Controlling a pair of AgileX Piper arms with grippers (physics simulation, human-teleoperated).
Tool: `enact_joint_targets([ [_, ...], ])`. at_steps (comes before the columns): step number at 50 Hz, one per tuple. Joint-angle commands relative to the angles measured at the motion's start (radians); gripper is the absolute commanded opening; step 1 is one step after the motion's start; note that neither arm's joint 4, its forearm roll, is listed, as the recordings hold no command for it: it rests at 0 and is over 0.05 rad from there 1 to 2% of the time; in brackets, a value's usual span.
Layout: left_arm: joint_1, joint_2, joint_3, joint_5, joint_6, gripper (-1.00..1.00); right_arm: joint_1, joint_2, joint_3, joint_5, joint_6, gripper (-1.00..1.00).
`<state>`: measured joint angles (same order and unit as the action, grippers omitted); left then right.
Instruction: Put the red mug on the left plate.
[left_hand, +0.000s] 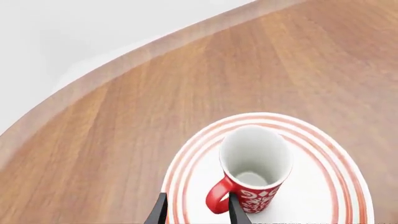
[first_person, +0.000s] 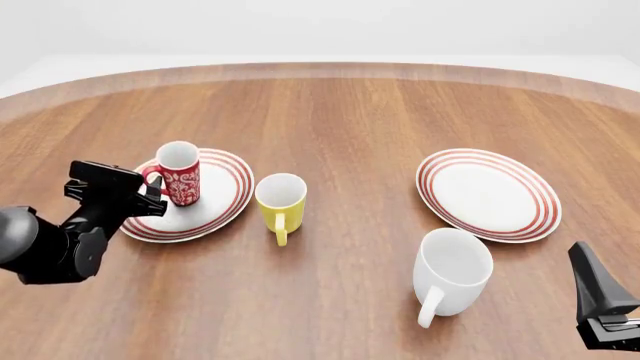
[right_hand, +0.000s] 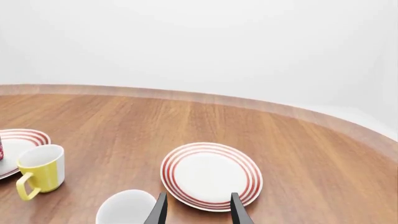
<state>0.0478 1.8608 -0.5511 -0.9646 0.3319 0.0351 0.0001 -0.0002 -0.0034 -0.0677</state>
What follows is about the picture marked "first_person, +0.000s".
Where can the white mug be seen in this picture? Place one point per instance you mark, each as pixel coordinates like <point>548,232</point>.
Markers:
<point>450,277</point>

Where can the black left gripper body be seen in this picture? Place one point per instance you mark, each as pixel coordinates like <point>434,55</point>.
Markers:
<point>120,200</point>

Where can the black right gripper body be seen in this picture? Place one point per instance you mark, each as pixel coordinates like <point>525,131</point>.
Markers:
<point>610,333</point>

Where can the yellow mug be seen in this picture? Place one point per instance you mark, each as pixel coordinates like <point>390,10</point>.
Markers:
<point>281,210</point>

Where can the red patterned mug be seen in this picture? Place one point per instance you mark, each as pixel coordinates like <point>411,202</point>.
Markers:
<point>181,180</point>

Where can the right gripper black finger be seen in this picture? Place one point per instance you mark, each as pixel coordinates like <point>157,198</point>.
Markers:
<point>595,285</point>

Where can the white plate with red rings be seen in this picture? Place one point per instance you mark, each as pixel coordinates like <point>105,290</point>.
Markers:
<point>220,195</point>
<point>490,195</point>

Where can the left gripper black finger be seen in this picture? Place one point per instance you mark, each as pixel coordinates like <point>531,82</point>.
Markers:
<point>156,187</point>

